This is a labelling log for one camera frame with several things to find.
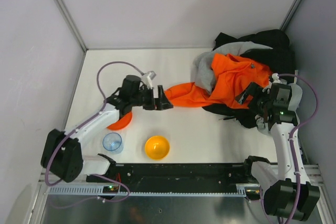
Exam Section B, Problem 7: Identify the orange plastic plate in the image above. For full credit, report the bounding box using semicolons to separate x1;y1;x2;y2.
107;112;133;131

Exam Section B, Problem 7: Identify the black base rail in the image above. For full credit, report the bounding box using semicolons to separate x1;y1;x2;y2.
86;163;253;196

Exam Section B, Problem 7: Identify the black cloth garment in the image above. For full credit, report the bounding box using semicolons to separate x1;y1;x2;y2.
202;29;296;129

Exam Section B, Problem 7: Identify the orange cloth garment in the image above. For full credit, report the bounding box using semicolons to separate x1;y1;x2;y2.
165;53;272;109

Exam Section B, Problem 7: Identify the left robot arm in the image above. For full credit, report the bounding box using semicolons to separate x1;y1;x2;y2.
40;75;173;186

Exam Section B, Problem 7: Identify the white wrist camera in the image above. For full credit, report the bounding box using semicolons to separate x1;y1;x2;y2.
141;71;156;89
269;73;281;83

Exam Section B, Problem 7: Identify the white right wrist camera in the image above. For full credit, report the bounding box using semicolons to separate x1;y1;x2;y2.
269;73;281;83

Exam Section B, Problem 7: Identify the yellow plastic bowl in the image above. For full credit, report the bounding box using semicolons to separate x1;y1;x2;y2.
144;135;170;161

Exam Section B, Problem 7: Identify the left aluminium frame post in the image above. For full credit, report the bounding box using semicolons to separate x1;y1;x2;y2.
54;0;88;53

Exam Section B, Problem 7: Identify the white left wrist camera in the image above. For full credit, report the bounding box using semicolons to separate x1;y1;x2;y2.
141;71;156;89

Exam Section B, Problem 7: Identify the grey sweatshirt cloth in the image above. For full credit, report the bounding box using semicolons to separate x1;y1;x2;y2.
193;40;304;137

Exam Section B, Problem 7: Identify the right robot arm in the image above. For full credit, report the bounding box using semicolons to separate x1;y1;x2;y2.
236;82;320;222

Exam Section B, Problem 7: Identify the clear blue plastic cup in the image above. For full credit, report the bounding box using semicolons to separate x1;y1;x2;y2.
102;132;123;154

